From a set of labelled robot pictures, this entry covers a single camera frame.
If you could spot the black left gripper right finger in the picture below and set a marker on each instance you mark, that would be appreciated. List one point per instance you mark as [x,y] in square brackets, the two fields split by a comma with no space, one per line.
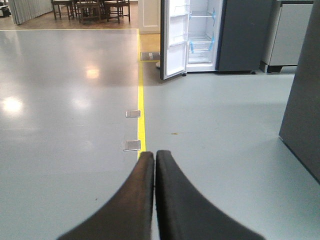
[183,213]

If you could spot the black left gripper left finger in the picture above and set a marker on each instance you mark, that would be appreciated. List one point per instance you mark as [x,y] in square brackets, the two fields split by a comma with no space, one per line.
[128,214]

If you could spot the fridge door white inside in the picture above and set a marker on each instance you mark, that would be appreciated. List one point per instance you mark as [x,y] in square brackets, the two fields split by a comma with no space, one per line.
[174,33]

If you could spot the clear fridge crisper drawer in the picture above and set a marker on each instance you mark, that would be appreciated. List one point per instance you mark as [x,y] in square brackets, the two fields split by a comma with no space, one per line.
[200,52]

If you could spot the dark grey fridge body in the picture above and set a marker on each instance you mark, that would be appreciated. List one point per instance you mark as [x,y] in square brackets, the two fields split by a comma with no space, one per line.
[237,29]

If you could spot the grey appliance beside fridge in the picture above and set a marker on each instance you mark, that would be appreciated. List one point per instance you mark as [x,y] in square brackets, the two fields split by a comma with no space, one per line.
[286,32]

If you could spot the silver floor socket near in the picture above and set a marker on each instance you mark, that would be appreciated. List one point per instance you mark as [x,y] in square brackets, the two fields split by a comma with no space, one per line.
[132,145]

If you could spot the silver floor socket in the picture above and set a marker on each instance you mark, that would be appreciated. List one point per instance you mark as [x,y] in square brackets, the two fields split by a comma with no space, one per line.
[132,145]
[136,113]

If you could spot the silver floor socket far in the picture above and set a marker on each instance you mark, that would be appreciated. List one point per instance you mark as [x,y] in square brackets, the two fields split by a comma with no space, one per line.
[136,113]

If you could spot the grey cabinet block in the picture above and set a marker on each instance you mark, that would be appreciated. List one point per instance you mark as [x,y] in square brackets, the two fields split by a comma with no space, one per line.
[300,127]

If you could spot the dark floor sign sticker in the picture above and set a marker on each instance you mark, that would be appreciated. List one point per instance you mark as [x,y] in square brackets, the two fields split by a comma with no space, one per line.
[150,56]

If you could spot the clear middle door bin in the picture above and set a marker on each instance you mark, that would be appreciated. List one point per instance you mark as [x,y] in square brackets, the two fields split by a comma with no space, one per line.
[177,39]

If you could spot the clear door bin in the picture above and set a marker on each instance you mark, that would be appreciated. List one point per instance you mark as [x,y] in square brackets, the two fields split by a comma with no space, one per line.
[177,39]
[179,10]

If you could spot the clear upper door bin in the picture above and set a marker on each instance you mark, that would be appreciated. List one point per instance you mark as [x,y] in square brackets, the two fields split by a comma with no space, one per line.
[179,10]

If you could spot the white cabinet with panels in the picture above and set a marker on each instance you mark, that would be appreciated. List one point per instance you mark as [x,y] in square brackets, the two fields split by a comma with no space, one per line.
[149,16]

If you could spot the dark wooden chair right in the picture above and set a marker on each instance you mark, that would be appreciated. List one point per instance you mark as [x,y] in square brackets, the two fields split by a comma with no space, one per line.
[116,9]

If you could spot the dark wooden chair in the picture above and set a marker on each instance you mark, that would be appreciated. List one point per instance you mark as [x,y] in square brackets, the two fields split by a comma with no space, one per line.
[62,8]
[88,10]
[116,9]

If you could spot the dark wooden chair middle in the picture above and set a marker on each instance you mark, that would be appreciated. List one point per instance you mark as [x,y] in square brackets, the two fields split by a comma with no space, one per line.
[88,10]

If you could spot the dark wooden chair left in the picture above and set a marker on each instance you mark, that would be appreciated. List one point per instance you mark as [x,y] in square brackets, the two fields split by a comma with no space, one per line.
[62,8]

